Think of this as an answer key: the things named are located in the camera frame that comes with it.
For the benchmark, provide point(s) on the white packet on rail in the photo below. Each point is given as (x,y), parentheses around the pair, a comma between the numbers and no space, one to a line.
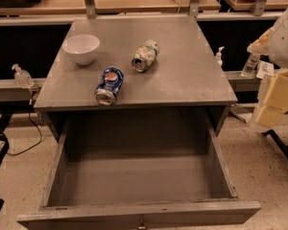
(264,69)

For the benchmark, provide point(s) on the clear sanitizer pump bottle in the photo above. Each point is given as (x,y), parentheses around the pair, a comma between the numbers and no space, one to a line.
(22,77)

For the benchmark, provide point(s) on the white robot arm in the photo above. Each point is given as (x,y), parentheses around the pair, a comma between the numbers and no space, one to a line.
(273,44)

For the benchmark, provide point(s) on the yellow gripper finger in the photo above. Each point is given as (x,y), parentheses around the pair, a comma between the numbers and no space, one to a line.
(277,96)
(268,116)

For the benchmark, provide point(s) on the white bowl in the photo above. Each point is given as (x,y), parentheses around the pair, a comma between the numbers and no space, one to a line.
(81,48)

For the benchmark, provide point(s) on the grey cabinet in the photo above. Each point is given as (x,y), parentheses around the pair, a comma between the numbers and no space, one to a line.
(165,60)

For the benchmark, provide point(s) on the open grey top drawer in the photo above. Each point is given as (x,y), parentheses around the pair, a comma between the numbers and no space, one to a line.
(115,167)

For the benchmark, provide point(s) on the metal drawer handle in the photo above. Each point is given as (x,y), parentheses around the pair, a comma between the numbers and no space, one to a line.
(142,225)

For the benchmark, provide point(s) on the blue pepsi can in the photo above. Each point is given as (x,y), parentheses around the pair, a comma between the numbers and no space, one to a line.
(107,90)

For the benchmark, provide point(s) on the clear plastic water bottle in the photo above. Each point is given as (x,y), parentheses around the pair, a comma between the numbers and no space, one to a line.
(250,64)

